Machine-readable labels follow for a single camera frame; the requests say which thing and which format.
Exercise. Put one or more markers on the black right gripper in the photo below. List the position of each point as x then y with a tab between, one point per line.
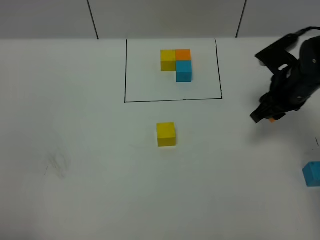
293	85

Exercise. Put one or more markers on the blue template block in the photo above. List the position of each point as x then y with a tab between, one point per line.
184	71

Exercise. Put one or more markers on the orange template block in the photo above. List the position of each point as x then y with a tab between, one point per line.
183	55

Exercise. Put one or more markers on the yellow template block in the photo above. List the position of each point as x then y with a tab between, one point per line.
167	60

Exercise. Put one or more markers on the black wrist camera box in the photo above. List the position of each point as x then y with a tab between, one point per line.
277	54

